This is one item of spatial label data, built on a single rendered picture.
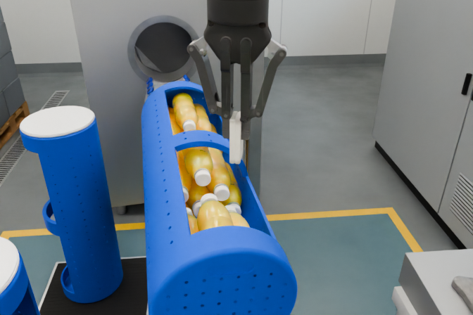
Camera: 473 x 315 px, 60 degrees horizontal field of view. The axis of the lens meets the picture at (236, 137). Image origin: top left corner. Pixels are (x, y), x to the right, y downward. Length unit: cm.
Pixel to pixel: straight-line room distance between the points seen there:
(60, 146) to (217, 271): 105
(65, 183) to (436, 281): 133
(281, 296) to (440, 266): 36
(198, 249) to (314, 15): 497
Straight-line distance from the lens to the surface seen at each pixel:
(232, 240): 75
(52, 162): 171
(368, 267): 255
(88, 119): 173
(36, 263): 271
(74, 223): 187
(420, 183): 306
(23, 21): 574
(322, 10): 558
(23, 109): 455
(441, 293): 96
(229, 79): 54
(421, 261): 101
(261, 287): 81
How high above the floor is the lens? 173
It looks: 28 degrees down
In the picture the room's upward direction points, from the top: straight up
